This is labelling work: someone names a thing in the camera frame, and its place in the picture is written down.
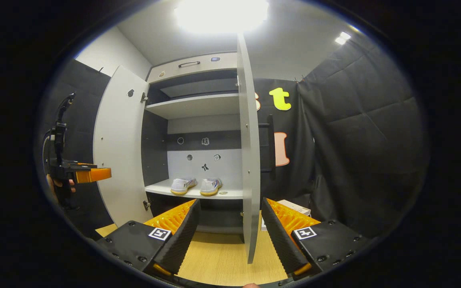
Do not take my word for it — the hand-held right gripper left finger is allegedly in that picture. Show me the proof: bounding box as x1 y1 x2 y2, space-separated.
94 199 201 276

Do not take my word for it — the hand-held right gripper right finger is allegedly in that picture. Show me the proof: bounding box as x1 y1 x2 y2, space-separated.
261 197 371 278

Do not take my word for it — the grey shoe cabinet door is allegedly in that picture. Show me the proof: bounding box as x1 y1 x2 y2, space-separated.
93 65 154 228
237 34 276 264

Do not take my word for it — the white canvas shoe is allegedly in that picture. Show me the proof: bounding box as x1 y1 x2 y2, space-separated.
170 177 198 195
200 178 223 196

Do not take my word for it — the grey shoe cabinet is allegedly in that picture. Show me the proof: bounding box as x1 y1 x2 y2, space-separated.
140 52 251 234

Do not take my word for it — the black backdrop cloth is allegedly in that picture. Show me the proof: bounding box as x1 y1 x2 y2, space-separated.
40 38 429 240

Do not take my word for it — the large ceiling light panel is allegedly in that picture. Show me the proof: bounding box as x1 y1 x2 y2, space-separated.
174 0 270 34

